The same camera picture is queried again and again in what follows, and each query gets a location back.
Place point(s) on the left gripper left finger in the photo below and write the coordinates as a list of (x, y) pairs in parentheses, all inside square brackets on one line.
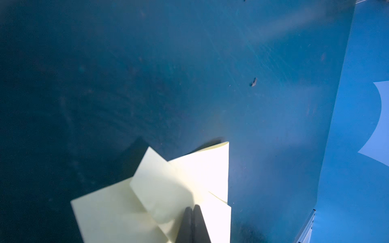
[(185, 234)]

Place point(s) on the front aluminium rail bed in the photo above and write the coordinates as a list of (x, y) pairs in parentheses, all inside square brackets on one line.
[(304, 236)]

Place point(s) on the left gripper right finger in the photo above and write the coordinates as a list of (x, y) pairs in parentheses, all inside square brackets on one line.
[(199, 230)]

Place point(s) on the yellow square paper sheet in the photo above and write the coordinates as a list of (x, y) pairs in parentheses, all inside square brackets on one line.
[(149, 206)]

